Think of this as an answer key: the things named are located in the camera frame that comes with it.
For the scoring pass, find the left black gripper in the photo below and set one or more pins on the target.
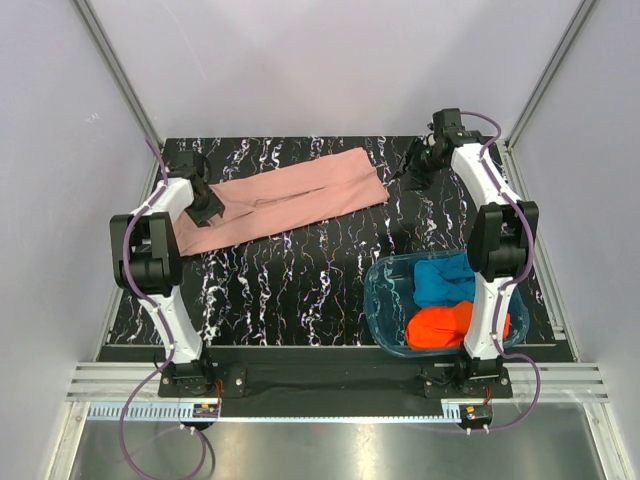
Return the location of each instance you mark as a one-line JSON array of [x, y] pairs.
[[214, 207]]

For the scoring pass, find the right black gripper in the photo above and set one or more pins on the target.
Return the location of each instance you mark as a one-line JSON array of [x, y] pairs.
[[417, 178]]

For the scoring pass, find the pink t shirt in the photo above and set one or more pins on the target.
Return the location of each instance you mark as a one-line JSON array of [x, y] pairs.
[[284, 199]]

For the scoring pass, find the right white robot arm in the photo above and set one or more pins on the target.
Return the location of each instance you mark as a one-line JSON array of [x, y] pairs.
[[500, 247]]

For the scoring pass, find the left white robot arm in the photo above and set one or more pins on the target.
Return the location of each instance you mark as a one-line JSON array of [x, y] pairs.
[[145, 254]]

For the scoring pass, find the blue t shirt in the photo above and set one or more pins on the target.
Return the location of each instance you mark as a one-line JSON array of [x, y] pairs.
[[443, 282]]

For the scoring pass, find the blue transparent plastic bin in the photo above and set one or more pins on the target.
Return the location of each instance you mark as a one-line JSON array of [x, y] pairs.
[[389, 305]]

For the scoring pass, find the orange t shirt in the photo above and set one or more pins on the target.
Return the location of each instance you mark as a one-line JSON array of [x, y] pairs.
[[439, 327]]

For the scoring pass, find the left small control board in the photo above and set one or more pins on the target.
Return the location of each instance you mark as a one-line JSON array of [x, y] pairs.
[[206, 410]]

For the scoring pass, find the small control board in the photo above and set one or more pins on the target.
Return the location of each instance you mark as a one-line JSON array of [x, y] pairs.
[[478, 413], [206, 410]]

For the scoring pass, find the right small control board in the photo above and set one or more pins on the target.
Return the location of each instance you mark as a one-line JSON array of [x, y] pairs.
[[478, 413]]

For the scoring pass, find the left aluminium corner post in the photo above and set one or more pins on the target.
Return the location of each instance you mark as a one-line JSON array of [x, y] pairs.
[[107, 52]]

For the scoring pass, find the aluminium corner post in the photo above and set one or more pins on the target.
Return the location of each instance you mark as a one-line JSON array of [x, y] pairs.
[[107, 52], [568, 39]]

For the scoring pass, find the right aluminium corner post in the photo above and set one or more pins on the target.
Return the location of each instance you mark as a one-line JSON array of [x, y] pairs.
[[568, 39]]

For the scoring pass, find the aluminium frame rail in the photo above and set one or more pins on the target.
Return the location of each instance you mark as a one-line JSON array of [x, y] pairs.
[[559, 382]]

